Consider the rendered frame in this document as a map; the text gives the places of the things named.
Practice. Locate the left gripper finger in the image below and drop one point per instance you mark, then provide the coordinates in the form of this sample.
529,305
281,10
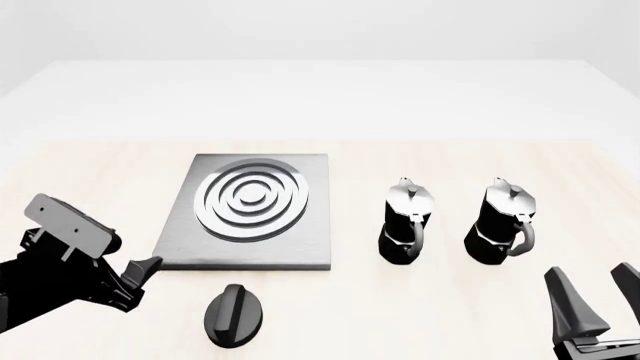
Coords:
140,270
116,242

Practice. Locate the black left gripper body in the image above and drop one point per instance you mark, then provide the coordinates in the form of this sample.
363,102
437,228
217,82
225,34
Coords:
107,288

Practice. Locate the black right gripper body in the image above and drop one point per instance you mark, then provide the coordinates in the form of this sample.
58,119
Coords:
605,348

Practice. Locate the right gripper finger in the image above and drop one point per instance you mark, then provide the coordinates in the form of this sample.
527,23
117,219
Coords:
631,285
570,303

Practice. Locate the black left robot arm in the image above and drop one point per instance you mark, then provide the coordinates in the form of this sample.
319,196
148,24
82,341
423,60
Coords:
35,288

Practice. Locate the flat grey stove plate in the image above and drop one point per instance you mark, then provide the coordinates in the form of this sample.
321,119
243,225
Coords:
180,243

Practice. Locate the round black stove knob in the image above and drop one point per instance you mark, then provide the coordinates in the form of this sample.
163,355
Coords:
232,318

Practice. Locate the grey plate on black stalk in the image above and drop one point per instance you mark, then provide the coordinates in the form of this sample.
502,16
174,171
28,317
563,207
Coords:
65,221

